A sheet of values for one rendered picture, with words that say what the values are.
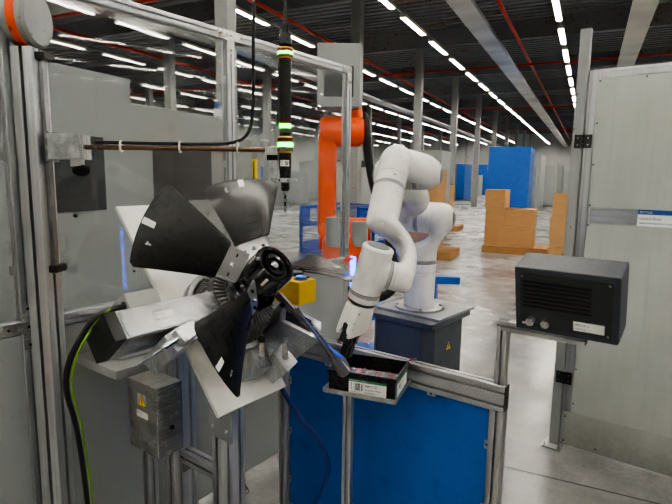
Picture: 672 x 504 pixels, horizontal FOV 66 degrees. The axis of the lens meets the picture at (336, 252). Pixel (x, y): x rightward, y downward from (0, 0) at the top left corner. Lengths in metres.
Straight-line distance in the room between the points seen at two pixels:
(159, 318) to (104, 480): 1.01
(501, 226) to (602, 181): 7.79
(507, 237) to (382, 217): 9.31
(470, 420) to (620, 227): 1.53
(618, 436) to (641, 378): 0.34
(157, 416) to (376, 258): 0.81
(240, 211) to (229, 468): 0.76
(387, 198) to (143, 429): 1.01
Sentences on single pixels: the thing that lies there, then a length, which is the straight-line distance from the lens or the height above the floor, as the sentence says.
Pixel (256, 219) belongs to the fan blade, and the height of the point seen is 1.33.
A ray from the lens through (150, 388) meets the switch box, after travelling 1.67.
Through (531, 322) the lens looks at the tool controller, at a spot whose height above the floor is 1.08.
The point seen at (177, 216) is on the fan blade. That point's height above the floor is 1.35.
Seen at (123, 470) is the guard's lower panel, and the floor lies 0.35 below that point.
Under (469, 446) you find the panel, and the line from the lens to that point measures 1.78.
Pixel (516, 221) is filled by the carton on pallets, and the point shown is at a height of 0.63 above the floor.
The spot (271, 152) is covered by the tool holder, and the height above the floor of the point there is 1.52.
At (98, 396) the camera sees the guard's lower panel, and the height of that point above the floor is 0.67.
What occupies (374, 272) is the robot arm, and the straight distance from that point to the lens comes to 1.34.
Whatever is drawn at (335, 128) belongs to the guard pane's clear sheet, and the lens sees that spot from 2.89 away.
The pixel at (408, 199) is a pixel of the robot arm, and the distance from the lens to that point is 1.80.
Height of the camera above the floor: 1.46
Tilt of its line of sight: 8 degrees down
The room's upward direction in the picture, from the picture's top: 1 degrees clockwise
